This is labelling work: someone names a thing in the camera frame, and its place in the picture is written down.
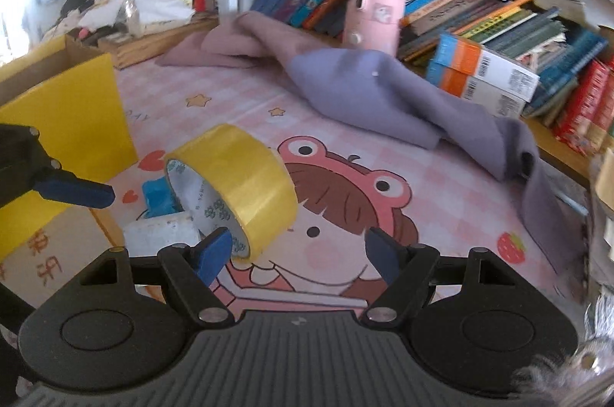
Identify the yellow tape roll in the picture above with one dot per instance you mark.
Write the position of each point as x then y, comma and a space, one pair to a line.
240, 172

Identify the orange and blue carton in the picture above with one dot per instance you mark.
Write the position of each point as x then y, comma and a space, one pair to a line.
479, 95
489, 64

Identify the pink box on shelf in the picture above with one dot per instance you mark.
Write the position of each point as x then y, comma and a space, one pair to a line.
376, 4

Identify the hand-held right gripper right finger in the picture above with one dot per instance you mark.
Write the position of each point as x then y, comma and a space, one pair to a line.
381, 256

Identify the blue crumpled packet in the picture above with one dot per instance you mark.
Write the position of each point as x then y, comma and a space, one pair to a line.
156, 196

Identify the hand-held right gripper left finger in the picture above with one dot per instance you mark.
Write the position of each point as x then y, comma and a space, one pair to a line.
213, 254

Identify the pink checkered tablecloth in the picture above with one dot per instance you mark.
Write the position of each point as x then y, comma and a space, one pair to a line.
216, 100

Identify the wooden tray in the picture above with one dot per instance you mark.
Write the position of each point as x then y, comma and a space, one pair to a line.
153, 40

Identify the pile of clothes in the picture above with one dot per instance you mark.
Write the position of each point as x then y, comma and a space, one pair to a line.
81, 4

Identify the red boxed book set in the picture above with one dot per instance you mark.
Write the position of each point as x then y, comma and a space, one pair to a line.
587, 109

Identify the yellow cardboard box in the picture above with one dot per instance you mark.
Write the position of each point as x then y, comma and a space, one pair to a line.
81, 114

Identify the grey fuzzy clothing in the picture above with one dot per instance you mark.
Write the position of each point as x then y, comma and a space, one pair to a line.
566, 368

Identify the white tape roll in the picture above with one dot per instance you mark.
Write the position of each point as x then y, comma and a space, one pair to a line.
158, 235

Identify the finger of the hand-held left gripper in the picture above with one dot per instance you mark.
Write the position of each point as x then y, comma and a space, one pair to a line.
81, 192

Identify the purple cloth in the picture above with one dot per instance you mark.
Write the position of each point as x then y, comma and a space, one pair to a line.
359, 90

